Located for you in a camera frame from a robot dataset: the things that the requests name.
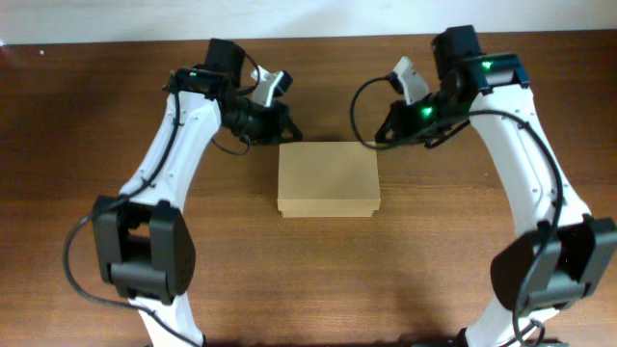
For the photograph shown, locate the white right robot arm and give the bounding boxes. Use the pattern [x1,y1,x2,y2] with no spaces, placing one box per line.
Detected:
[375,25,616,346]

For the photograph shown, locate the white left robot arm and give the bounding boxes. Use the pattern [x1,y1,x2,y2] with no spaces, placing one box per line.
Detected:
[93,39,303,346]

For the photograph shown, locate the brown cardboard box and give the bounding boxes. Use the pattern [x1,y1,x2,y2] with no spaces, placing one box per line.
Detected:
[278,142,381,218]

